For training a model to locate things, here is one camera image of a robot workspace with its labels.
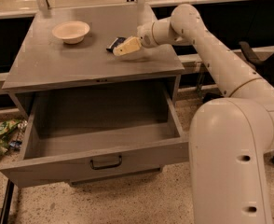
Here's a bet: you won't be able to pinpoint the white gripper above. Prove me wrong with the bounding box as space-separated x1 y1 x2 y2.
113 22 154 56

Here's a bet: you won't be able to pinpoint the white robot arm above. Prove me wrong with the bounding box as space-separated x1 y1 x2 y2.
113 4 274 224

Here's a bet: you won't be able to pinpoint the open grey top drawer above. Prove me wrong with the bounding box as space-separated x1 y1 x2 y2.
0 80 188 188

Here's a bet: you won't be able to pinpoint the white paper bowl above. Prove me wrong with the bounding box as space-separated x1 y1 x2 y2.
52 21 90 45

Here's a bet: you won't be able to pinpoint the grey metal cabinet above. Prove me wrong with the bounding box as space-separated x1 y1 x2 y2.
2 4 185 120

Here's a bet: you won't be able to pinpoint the silver snack packet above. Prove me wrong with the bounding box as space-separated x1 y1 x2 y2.
16 119 28 141

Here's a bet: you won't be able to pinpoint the blue snack packet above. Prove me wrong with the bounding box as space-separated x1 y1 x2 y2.
9 140 22 150

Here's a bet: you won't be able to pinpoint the black floor stand leg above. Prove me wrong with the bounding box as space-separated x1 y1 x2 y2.
0 180 14 224

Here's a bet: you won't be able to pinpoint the black drawer handle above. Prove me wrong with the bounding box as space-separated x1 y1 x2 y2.
89 155 122 171

